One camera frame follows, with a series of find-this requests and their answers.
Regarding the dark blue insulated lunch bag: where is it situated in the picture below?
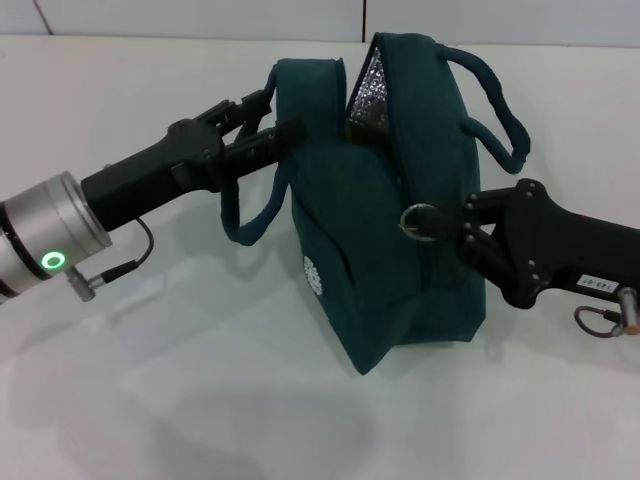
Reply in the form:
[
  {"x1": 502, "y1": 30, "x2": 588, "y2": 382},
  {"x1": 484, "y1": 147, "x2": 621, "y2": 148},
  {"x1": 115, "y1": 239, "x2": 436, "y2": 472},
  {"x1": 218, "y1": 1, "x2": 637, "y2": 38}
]
[{"x1": 219, "y1": 32, "x2": 531, "y2": 375}]

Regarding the grey right arm cable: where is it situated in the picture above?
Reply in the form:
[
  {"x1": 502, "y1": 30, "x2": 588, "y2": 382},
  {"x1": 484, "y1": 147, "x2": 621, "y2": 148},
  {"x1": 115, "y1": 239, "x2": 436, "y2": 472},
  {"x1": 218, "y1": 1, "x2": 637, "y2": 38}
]
[{"x1": 573, "y1": 305, "x2": 625, "y2": 339}]

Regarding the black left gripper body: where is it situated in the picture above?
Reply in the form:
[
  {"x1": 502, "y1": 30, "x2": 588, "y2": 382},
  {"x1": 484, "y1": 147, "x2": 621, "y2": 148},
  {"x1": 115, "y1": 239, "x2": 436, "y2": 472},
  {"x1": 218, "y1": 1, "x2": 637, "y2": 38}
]
[{"x1": 79, "y1": 115, "x2": 237, "y2": 234}]

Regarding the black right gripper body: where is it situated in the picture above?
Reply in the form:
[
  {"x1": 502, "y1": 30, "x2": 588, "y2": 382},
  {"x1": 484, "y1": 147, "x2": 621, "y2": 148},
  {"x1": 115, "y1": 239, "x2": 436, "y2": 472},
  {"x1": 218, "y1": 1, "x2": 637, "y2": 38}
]
[{"x1": 493, "y1": 178, "x2": 640, "y2": 309}]

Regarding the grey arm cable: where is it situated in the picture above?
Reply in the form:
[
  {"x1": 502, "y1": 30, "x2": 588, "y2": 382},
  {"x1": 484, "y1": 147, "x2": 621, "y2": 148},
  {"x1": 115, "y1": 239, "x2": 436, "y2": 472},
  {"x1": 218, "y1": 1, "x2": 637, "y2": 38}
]
[
  {"x1": 573, "y1": 305, "x2": 625, "y2": 339},
  {"x1": 98, "y1": 217, "x2": 154, "y2": 280}
]

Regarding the grey left arm cable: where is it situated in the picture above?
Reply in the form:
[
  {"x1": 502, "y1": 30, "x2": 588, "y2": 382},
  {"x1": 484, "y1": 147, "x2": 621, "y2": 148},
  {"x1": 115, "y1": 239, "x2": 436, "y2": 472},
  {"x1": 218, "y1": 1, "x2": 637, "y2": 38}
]
[{"x1": 98, "y1": 217, "x2": 154, "y2": 280}]

